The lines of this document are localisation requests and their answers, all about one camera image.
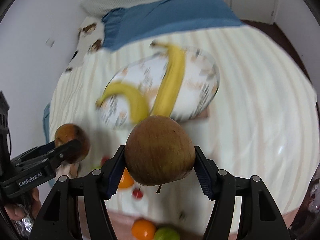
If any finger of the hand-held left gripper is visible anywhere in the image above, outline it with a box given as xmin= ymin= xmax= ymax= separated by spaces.
xmin=15 ymin=139 xmax=82 ymax=173
xmin=10 ymin=141 xmax=57 ymax=164

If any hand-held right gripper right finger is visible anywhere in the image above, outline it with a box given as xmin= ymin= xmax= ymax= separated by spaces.
xmin=194 ymin=145 xmax=292 ymax=240

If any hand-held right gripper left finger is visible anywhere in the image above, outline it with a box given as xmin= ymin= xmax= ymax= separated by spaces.
xmin=29 ymin=145 xmax=126 ymax=240

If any orange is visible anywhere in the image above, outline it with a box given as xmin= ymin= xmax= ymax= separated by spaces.
xmin=131 ymin=219 xmax=157 ymax=240
xmin=117 ymin=167 xmax=135 ymax=189

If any brown red apple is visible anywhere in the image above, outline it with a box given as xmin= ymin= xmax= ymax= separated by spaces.
xmin=124 ymin=115 xmax=196 ymax=194
xmin=54 ymin=123 xmax=90 ymax=164

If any green apple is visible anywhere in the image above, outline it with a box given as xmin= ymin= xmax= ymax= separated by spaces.
xmin=153 ymin=227 xmax=180 ymax=240

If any oval glass plate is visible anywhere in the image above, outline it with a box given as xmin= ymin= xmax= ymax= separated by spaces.
xmin=96 ymin=46 xmax=220 ymax=130

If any person's left hand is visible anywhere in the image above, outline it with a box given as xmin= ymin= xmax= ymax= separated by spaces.
xmin=4 ymin=187 xmax=42 ymax=222

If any blue cushion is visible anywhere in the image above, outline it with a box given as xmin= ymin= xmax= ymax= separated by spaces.
xmin=42 ymin=104 xmax=52 ymax=143

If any crumpled silver foil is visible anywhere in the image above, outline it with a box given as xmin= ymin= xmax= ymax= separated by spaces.
xmin=12 ymin=215 xmax=34 ymax=238

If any curved yellow banana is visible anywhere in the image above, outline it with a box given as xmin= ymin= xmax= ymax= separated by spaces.
xmin=96 ymin=81 xmax=150 ymax=125

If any striped cat blanket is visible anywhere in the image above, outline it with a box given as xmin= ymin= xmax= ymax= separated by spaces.
xmin=49 ymin=26 xmax=319 ymax=238

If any long yellow banana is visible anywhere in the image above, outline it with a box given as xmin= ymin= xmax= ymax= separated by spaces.
xmin=150 ymin=41 xmax=187 ymax=119

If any white bear print pillow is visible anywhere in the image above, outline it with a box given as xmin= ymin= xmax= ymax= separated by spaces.
xmin=66 ymin=16 xmax=105 ymax=73

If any blue bed sheet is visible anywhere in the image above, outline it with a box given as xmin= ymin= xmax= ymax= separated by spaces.
xmin=101 ymin=0 xmax=247 ymax=52

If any white door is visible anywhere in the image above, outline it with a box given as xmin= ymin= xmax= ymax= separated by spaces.
xmin=225 ymin=0 xmax=282 ymax=25

